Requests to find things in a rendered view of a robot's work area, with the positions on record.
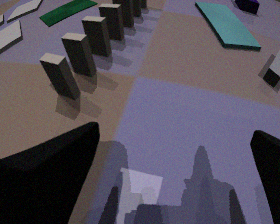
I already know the teal flat rectangular slab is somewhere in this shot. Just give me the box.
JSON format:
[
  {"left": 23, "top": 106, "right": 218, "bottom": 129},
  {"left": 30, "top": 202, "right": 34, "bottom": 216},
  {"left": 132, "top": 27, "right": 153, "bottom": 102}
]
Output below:
[{"left": 195, "top": 2, "right": 261, "bottom": 51}]

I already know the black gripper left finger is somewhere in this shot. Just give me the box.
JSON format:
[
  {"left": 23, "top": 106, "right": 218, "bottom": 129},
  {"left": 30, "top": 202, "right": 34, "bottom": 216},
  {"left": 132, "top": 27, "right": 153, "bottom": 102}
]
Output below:
[{"left": 0, "top": 121, "right": 100, "bottom": 224}]

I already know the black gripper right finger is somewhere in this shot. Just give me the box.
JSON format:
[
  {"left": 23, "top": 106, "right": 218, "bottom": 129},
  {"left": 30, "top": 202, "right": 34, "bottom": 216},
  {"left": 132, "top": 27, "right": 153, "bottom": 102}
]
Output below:
[{"left": 250, "top": 129, "right": 280, "bottom": 224}]

